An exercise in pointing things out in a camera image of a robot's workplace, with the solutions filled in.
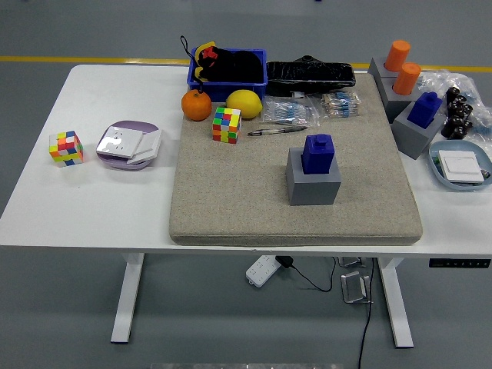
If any black plastic-wrapped flat object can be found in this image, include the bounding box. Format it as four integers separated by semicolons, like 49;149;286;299
265;55;357;97

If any white table leg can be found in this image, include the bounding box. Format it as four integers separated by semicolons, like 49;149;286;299
110;252;146;344
376;256;415;349

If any purple plate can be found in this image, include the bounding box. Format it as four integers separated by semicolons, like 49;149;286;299
95;120;162;171

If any small colourful puzzle cube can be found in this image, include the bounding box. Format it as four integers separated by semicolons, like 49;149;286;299
48;130;85;168

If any black pouch with yellow trim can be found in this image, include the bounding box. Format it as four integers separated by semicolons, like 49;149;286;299
191;41;266;84

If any blue plastic bin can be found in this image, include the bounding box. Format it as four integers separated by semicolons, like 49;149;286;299
186;47;269;104

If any grey-brown fabric mat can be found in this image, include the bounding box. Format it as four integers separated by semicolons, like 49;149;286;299
168;72;424;247

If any black table control panel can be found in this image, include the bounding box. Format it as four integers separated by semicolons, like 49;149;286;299
429;259;492;269

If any light blue plate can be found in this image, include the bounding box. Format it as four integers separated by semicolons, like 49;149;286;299
428;140;492;191

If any crumpled clear plastic bag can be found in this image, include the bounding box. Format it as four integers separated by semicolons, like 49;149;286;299
417;68;492;135

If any thin black plug cable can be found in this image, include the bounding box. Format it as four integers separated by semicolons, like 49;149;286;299
288;256;337;292

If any orange fruit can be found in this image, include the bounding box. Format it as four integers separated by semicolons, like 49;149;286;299
181;90;213;122

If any white wall switch panel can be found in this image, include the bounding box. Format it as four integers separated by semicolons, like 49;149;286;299
126;129;163;165
437;150;486;184

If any grey seal holder block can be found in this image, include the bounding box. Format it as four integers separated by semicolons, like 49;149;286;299
285;147;342;207
378;76;420;124
392;100;445;160
367;57;399;80

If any orange cylinder seal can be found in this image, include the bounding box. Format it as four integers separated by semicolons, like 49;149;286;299
384;39;411;73
392;61;423;96

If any black strap loop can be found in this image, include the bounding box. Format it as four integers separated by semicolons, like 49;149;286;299
179;35;204;95

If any blue square seal stamp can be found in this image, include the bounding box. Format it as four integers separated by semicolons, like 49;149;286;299
300;133;336;176
407;91;443;130

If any yellow lemon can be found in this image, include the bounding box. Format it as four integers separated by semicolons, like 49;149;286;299
225;89;264;119

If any large clear resistor bag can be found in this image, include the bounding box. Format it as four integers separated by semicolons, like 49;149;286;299
263;95;322;129

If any white power strip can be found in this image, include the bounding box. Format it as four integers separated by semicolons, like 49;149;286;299
245;255;280;288

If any long black floor cable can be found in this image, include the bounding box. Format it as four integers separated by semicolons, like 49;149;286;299
357;257;376;369

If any small clear resistor bag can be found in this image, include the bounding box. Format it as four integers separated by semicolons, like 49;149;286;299
321;91;362;120

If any large metal bracket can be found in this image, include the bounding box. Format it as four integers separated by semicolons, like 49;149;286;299
341;271;374;304

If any white wall socket panel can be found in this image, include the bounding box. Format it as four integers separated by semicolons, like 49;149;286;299
95;125;147;158

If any large colourful puzzle cube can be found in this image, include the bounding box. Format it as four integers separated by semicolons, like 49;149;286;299
212;106;242;145

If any silver ballpoint pen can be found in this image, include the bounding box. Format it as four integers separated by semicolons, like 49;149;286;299
248;125;308;138

